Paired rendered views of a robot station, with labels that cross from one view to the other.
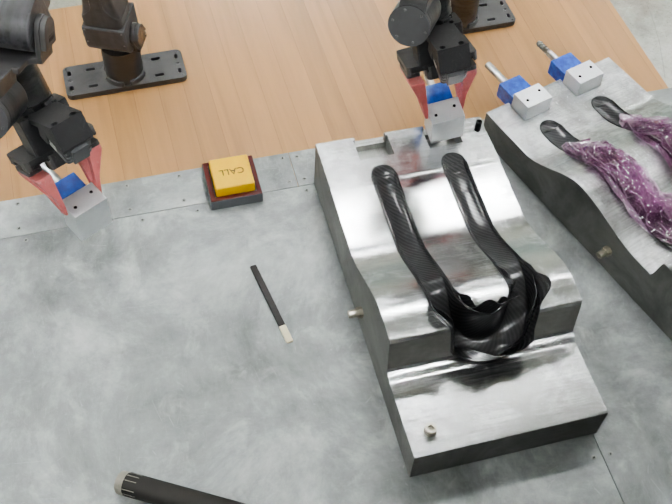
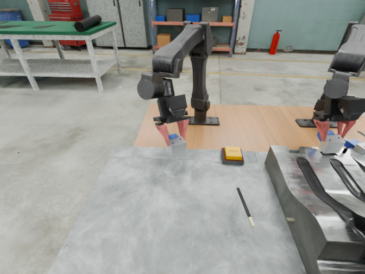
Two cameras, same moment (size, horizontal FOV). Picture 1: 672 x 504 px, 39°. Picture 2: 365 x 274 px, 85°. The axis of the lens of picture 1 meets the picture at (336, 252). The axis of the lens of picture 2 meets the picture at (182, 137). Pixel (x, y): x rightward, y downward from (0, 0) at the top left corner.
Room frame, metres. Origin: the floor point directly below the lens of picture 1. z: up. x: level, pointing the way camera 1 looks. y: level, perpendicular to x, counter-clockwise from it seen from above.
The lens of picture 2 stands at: (0.30, 0.13, 1.35)
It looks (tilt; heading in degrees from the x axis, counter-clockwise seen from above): 36 degrees down; 22
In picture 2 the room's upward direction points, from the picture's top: straight up
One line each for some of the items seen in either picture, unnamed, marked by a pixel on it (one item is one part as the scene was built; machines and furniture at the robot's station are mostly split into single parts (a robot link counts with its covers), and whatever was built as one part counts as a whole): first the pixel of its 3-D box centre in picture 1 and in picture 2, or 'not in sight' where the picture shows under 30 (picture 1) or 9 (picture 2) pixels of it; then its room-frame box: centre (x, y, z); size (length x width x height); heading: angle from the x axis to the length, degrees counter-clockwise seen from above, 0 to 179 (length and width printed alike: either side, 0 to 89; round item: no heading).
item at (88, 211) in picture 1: (66, 190); (171, 139); (0.81, 0.37, 0.93); 0.13 x 0.05 x 0.05; 46
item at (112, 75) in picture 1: (122, 58); (200, 114); (1.16, 0.38, 0.84); 0.20 x 0.07 x 0.08; 109
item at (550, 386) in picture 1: (449, 271); (343, 210); (0.76, -0.16, 0.87); 0.50 x 0.26 x 0.14; 18
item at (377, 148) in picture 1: (372, 154); (294, 154); (0.96, -0.04, 0.87); 0.05 x 0.05 x 0.04; 18
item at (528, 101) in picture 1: (511, 88); (351, 143); (1.14, -0.27, 0.86); 0.13 x 0.05 x 0.05; 35
